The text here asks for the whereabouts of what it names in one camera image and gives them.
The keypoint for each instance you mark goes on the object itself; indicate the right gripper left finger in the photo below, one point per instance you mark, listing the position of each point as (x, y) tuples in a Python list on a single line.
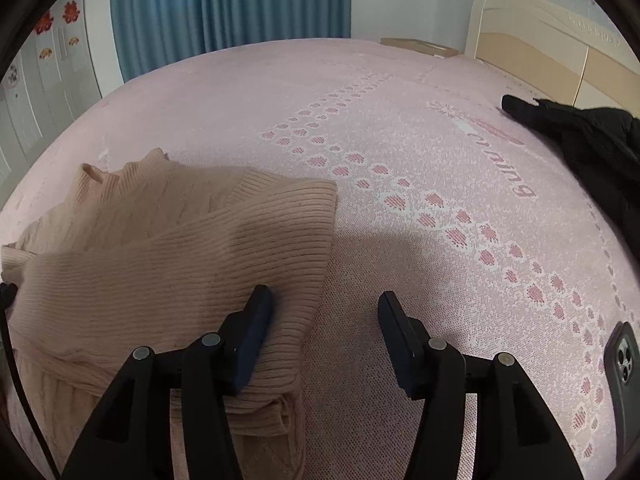
[(127, 435)]

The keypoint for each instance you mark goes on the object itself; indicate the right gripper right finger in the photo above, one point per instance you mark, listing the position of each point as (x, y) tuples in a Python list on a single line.
[(517, 437)]

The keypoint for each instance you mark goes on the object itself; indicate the pink knit sweater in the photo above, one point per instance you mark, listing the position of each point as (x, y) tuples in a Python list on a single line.
[(157, 254)]

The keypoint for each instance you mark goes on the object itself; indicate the black smartphone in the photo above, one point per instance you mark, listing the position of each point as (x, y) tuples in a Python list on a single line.
[(621, 365)]

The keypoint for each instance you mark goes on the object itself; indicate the pink patterned bed sheet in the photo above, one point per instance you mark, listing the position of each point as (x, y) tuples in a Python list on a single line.
[(473, 221)]

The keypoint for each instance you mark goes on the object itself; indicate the black puffer jacket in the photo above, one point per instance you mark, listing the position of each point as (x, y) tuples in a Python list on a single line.
[(601, 147)]

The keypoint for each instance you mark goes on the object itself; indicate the white wardrobe with red decals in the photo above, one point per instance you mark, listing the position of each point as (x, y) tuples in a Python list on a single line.
[(48, 85)]

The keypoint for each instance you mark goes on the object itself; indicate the cream wooden headboard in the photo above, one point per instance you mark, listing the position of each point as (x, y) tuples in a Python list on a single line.
[(568, 58)]

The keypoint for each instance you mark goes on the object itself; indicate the blue curtain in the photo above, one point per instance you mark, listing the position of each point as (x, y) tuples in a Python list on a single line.
[(150, 34)]

